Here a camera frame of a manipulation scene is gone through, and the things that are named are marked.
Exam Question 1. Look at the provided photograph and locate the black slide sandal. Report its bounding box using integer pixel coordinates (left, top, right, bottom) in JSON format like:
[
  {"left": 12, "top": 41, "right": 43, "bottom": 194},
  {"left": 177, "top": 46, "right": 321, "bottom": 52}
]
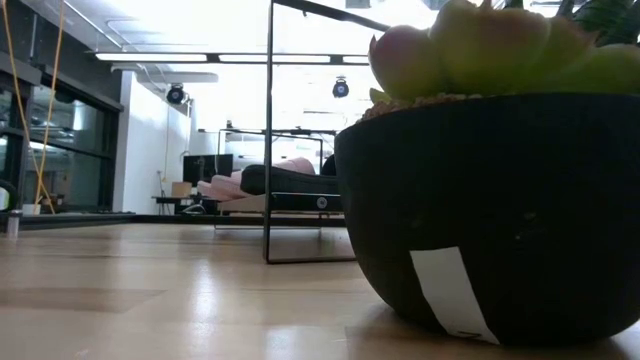
[{"left": 239, "top": 153, "right": 342, "bottom": 197}]

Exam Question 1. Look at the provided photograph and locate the round black ceiling spotlight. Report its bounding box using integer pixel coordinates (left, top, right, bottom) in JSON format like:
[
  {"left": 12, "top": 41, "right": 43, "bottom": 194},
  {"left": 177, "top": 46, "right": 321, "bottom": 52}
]
[
  {"left": 331, "top": 76, "right": 351, "bottom": 100},
  {"left": 165, "top": 83, "right": 187, "bottom": 106}
]

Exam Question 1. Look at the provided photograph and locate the succulent plant in black bowl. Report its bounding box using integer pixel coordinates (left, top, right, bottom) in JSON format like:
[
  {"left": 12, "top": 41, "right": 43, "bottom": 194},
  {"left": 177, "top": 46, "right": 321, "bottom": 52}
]
[{"left": 333, "top": 0, "right": 640, "bottom": 349}]

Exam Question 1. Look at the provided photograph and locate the small silver metal cylinder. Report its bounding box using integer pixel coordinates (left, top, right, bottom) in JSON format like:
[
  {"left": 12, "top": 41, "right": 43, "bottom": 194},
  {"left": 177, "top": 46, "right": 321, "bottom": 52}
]
[{"left": 5, "top": 209, "right": 24, "bottom": 239}]

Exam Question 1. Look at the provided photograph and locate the wooden shelf with black frame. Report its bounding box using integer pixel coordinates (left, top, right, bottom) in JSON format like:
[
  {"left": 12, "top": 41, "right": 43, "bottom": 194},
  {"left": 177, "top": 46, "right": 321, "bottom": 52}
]
[{"left": 214, "top": 0, "right": 391, "bottom": 265}]

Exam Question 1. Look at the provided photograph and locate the black metal table frame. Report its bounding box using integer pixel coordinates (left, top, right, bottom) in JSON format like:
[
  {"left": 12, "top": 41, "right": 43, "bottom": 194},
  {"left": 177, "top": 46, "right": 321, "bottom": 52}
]
[{"left": 0, "top": 212, "right": 347, "bottom": 232}]

